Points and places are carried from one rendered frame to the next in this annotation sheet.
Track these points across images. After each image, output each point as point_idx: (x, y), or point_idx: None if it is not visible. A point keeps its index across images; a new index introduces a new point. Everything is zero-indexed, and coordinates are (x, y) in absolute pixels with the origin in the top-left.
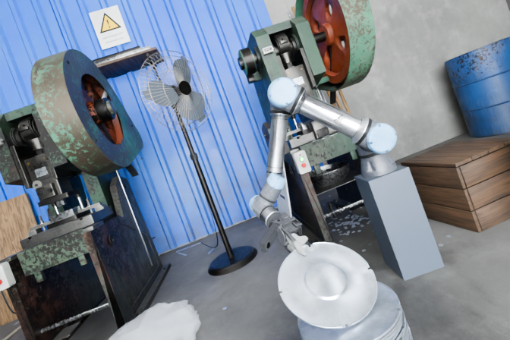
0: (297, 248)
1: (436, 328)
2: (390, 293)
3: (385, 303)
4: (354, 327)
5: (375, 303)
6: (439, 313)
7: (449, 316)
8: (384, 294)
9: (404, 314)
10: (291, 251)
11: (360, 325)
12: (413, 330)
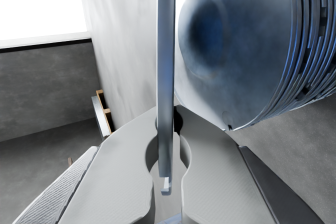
0: (134, 118)
1: (265, 137)
2: (182, 96)
3: (177, 74)
4: (177, 8)
5: (183, 68)
6: (269, 162)
7: (260, 156)
8: (184, 92)
9: (311, 166)
10: (255, 183)
11: (175, 16)
12: (287, 131)
